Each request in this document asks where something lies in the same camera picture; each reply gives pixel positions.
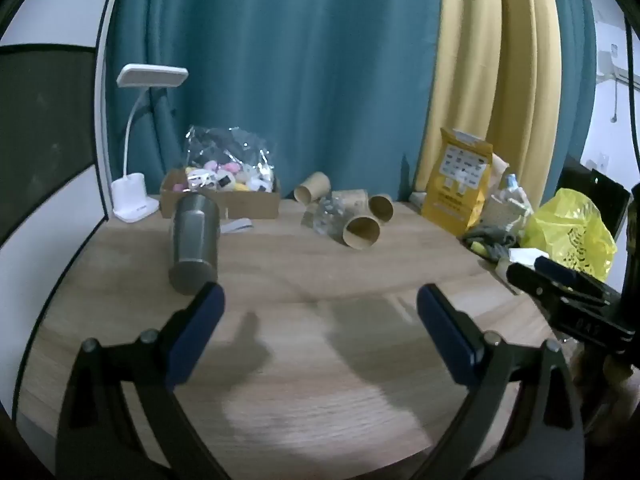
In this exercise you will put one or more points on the crumpled clear plastic wrap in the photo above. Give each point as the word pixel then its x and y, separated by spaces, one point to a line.
pixel 322 217

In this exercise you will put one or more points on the clear bag of toys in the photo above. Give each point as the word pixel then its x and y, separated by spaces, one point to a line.
pixel 225 160

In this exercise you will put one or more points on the yellow curtain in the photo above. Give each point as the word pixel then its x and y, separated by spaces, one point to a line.
pixel 480 60

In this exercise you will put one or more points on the stainless steel cup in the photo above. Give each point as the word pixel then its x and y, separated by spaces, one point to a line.
pixel 194 245

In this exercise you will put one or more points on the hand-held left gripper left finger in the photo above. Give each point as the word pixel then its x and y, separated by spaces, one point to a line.
pixel 197 327

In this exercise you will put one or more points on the teal curtain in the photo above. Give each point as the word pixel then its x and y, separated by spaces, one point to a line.
pixel 300 70

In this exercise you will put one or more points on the person's right hand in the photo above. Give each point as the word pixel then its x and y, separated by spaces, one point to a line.
pixel 617 372

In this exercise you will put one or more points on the black monitor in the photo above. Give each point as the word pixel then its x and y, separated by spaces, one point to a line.
pixel 600 190

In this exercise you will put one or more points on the brown cardboard box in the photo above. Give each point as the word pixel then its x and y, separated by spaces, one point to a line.
pixel 250 205

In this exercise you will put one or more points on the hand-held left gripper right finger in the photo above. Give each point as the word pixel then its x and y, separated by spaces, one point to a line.
pixel 445 327

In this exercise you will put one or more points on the yellow plastic bag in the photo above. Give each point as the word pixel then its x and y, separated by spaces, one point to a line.
pixel 570 230

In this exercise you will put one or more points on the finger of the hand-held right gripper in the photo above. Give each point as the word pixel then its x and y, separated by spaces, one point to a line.
pixel 552 267
pixel 532 280

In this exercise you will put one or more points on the white paper slip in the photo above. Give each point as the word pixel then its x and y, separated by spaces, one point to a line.
pixel 236 226

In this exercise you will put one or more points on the grey work gloves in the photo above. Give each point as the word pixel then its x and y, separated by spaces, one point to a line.
pixel 492 240

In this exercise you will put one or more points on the yellow paper packet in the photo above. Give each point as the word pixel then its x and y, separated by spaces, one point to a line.
pixel 457 185

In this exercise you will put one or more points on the white desk lamp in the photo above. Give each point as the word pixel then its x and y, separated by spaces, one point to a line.
pixel 131 200

